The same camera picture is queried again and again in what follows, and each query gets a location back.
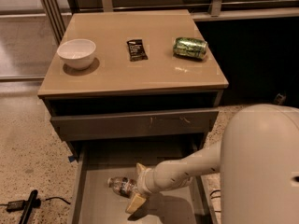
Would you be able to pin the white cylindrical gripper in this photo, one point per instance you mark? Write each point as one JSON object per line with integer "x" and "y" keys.
{"x": 144, "y": 181}

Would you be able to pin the clear plastic water bottle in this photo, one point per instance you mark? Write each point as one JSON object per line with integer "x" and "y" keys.
{"x": 122, "y": 186}

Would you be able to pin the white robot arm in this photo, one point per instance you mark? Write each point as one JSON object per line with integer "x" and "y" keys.
{"x": 258, "y": 160}

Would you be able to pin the open grey middle drawer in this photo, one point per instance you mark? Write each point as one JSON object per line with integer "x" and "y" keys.
{"x": 95, "y": 203}

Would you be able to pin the grey top drawer front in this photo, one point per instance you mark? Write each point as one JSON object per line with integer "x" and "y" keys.
{"x": 134, "y": 124}

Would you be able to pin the grey drawer cabinet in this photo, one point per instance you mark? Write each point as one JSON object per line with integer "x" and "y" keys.
{"x": 114, "y": 84}

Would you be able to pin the blue tape piece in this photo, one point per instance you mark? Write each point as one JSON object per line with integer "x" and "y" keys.
{"x": 72, "y": 158}

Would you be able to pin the black power adapter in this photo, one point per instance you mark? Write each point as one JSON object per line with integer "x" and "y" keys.
{"x": 15, "y": 205}

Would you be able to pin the black snack bar wrapper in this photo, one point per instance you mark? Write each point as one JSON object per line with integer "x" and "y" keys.
{"x": 136, "y": 50}

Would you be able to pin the white ceramic bowl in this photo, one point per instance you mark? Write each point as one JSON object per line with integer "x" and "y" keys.
{"x": 77, "y": 53}

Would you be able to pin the green soda can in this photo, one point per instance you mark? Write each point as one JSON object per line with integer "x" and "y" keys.
{"x": 190, "y": 47}

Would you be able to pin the small dark floor object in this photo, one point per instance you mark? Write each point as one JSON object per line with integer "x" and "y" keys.
{"x": 279, "y": 99}

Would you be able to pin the metal railing frame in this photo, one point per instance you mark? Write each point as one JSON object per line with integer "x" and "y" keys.
{"x": 200, "y": 10}

